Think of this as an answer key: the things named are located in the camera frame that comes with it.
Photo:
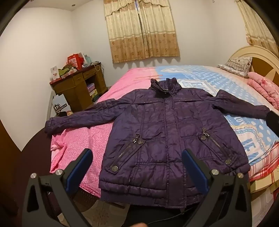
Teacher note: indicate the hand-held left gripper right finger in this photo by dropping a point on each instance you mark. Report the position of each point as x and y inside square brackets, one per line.
[196, 172]

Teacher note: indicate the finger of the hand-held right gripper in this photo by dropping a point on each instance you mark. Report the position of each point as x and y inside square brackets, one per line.
[273, 123]

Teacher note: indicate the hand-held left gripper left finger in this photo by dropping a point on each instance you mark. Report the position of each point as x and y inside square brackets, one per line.
[79, 171]

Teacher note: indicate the purple quilted jacket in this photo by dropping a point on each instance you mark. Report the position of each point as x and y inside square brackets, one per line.
[165, 131]

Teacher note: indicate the folded pink quilt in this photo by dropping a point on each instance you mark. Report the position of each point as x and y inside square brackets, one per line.
[264, 87]

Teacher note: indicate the plaid bed sheet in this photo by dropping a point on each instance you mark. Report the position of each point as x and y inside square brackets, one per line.
[267, 161]

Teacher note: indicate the white paper bag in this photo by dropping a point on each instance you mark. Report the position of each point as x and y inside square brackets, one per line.
[59, 108]

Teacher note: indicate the beige wooden bed headboard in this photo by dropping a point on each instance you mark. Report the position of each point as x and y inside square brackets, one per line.
[261, 56]

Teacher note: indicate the grey patterned pillow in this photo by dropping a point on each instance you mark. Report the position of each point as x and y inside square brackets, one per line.
[236, 66]

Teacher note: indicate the brown wooden desk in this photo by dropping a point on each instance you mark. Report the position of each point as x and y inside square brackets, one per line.
[74, 91]

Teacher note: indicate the stack of books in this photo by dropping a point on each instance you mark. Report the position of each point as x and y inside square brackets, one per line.
[92, 90]

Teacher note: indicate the beige patterned curtain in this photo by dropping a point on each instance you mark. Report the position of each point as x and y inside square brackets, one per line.
[141, 32]
[255, 24]

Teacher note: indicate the green cloth pile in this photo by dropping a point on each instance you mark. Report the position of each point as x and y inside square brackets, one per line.
[66, 71]

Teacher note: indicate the white card with red print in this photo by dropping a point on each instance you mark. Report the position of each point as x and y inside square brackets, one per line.
[55, 73]

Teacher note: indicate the bed with pink-blue blanket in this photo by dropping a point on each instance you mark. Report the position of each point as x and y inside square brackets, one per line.
[135, 80]

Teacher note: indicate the red gift box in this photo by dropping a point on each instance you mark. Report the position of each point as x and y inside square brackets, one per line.
[75, 61]

